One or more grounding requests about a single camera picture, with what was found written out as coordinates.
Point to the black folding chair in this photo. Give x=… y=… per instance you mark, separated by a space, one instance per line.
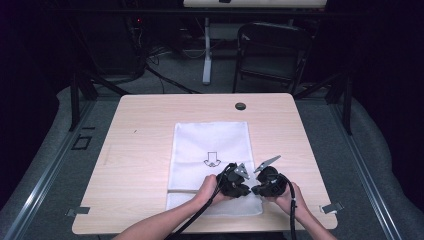
x=271 y=50

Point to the grey metal table bracket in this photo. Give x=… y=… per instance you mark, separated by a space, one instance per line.
x=78 y=211
x=331 y=208

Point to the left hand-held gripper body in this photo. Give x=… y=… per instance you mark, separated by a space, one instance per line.
x=230 y=183

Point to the white desk leg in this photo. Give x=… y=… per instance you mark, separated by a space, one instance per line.
x=207 y=53

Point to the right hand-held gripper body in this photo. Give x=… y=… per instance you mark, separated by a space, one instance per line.
x=275 y=185

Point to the aluminium floor rail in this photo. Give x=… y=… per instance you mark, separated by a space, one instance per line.
x=365 y=173
x=50 y=173

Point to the dark computer tower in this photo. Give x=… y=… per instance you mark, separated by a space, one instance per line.
x=110 y=46

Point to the black frame post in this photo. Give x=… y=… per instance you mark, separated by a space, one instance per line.
x=74 y=103
x=347 y=106

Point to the person's left hand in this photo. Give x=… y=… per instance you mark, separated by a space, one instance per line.
x=208 y=190

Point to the black horizontal frame bar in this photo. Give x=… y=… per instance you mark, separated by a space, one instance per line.
x=166 y=12

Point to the white desk top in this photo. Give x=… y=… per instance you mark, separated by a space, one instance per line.
x=255 y=3

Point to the person's right hand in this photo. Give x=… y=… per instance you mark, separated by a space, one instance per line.
x=293 y=203

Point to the white cloth bag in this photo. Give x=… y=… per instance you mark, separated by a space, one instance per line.
x=206 y=146

